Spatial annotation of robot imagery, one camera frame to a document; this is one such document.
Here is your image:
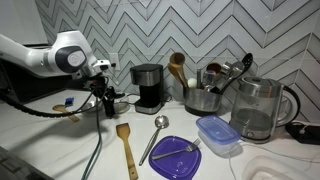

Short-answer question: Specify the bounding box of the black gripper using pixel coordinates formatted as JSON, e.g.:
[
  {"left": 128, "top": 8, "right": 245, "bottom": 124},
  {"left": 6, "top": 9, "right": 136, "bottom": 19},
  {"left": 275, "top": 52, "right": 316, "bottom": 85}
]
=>
[{"left": 88, "top": 75, "right": 117, "bottom": 118}]

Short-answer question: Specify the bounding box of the glass coffee jar black handle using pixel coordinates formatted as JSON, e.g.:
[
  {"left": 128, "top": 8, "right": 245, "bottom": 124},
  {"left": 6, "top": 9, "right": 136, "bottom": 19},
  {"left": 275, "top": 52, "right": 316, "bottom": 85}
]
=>
[{"left": 103, "top": 92, "right": 132, "bottom": 118}]

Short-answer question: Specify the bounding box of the black silver coffee machine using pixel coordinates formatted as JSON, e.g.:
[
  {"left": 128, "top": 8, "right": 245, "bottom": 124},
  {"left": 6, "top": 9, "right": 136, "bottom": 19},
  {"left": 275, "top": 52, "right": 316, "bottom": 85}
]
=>
[{"left": 129, "top": 63, "right": 165, "bottom": 116}]

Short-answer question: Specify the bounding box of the short wooden spatula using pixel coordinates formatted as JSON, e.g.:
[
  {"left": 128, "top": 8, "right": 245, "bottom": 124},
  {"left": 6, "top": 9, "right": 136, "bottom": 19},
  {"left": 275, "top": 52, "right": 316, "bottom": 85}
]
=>
[{"left": 115, "top": 122, "right": 139, "bottom": 180}]

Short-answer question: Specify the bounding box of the small blue object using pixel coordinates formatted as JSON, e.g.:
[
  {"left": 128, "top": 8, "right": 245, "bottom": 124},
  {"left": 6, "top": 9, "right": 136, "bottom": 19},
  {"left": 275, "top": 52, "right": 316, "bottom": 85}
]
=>
[{"left": 64, "top": 96, "right": 75, "bottom": 108}]

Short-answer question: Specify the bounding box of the long wooden spoon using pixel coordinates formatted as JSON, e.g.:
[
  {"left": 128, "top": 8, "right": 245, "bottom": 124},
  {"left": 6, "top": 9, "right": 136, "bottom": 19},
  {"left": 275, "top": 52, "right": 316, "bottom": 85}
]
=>
[{"left": 52, "top": 104, "right": 81, "bottom": 123}]

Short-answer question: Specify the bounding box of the steel ladle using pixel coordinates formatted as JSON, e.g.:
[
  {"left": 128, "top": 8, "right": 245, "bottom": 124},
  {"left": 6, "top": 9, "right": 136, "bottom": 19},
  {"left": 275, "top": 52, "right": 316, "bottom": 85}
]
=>
[{"left": 138, "top": 114, "right": 170, "bottom": 167}]

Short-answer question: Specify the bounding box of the wooden turner in holder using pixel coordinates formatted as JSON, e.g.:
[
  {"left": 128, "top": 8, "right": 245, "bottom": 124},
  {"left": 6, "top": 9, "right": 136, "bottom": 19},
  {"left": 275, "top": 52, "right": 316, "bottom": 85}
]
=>
[{"left": 166, "top": 63, "right": 189, "bottom": 89}]

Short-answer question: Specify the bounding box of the black box appliance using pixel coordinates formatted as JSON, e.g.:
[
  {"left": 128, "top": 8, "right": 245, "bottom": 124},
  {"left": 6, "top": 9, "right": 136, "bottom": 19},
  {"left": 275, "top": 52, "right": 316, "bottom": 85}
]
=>
[{"left": 0, "top": 61, "right": 76, "bottom": 103}]

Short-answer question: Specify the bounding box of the wooden ladle round cup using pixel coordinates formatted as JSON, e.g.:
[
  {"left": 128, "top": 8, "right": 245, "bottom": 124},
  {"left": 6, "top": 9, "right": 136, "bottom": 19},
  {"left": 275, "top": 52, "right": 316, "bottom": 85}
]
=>
[{"left": 168, "top": 51, "right": 187, "bottom": 88}]

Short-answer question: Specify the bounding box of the white round ball utensil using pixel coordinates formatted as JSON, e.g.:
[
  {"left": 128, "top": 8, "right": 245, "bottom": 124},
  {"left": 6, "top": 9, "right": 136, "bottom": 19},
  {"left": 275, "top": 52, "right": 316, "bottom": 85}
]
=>
[{"left": 187, "top": 77, "right": 198, "bottom": 89}]

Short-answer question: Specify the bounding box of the steel utensil holder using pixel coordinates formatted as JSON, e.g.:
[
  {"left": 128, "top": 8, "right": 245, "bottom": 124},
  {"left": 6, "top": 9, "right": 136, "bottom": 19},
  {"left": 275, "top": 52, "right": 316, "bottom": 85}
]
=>
[{"left": 182, "top": 85, "right": 223, "bottom": 117}]

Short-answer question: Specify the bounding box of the steel rod utensil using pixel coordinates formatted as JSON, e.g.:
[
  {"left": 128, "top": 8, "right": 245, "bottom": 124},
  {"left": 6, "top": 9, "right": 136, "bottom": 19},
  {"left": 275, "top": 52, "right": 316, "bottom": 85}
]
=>
[{"left": 196, "top": 67, "right": 203, "bottom": 90}]

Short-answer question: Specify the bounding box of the purple square plate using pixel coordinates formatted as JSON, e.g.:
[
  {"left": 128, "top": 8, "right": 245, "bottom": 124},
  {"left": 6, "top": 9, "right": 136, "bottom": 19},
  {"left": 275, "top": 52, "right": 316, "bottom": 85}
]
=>
[{"left": 148, "top": 135, "right": 202, "bottom": 180}]

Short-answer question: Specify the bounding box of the steel fork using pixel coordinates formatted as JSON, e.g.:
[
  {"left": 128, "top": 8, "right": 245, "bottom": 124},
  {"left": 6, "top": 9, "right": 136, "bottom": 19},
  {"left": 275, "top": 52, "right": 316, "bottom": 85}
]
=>
[{"left": 151, "top": 137, "right": 202, "bottom": 161}]

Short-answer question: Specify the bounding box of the steel measuring cup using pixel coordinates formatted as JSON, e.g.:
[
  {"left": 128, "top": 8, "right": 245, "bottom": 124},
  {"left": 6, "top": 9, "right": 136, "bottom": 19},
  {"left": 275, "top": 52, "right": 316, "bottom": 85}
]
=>
[{"left": 202, "top": 70, "right": 218, "bottom": 92}]

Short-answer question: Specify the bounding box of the brown round spoon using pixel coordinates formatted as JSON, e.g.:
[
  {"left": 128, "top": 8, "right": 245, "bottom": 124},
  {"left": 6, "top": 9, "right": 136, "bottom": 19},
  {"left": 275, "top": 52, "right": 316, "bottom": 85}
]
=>
[{"left": 205, "top": 61, "right": 223, "bottom": 76}]

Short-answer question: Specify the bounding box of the plastic container blue lid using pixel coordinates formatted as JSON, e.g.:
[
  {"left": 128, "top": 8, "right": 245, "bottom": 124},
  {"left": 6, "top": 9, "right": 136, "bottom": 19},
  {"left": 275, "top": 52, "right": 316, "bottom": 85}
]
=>
[{"left": 195, "top": 114, "right": 242, "bottom": 156}]

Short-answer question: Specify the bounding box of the dark grey appliance edge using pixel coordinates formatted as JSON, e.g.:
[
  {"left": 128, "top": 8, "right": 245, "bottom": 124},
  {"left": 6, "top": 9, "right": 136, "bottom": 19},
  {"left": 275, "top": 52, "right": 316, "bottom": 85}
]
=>
[{"left": 0, "top": 146, "right": 54, "bottom": 180}]

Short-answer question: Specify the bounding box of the steel serving spoon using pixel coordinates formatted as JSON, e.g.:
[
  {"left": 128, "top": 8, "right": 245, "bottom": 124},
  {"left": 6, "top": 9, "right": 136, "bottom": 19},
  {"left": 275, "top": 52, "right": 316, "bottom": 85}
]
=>
[{"left": 221, "top": 60, "right": 245, "bottom": 81}]

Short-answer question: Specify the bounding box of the black slotted spoon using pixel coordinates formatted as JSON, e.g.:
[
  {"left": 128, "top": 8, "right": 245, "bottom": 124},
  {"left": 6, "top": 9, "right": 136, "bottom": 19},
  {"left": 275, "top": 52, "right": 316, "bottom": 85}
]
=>
[{"left": 218, "top": 52, "right": 254, "bottom": 95}]

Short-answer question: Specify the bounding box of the glass electric kettle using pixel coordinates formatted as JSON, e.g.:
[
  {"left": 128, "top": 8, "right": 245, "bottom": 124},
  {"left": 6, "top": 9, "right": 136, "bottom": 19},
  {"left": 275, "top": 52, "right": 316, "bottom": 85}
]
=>
[{"left": 229, "top": 76, "right": 302, "bottom": 144}]

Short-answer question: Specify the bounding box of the clear white plastic tub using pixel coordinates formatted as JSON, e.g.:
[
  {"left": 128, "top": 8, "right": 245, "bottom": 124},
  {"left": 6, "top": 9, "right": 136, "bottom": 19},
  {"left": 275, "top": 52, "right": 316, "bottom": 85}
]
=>
[{"left": 241, "top": 154, "right": 320, "bottom": 180}]

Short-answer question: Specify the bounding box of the black power adapter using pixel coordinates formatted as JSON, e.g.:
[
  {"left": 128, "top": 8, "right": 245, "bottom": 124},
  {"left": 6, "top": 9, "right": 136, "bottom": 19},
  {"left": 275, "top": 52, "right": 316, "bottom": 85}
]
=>
[{"left": 285, "top": 120, "right": 320, "bottom": 145}]

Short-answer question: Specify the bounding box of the dark power cable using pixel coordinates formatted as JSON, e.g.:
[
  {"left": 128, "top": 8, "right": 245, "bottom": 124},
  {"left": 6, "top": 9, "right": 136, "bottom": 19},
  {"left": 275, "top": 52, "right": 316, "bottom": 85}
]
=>
[{"left": 80, "top": 74, "right": 118, "bottom": 180}]

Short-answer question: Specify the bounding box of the white wall outlet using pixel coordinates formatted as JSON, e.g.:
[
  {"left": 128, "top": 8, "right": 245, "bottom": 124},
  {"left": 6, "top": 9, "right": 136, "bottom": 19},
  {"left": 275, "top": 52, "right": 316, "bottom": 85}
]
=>
[{"left": 109, "top": 52, "right": 121, "bottom": 72}]

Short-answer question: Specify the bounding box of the black corrugated cable conduit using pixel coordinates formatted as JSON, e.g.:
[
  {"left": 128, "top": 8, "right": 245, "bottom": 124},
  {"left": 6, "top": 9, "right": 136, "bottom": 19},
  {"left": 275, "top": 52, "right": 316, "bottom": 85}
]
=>
[{"left": 0, "top": 90, "right": 101, "bottom": 118}]

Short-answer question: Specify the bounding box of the thin white cable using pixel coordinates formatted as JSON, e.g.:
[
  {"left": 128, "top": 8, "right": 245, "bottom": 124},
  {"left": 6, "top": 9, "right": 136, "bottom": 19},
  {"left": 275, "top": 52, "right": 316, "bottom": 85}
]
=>
[{"left": 227, "top": 141, "right": 320, "bottom": 180}]

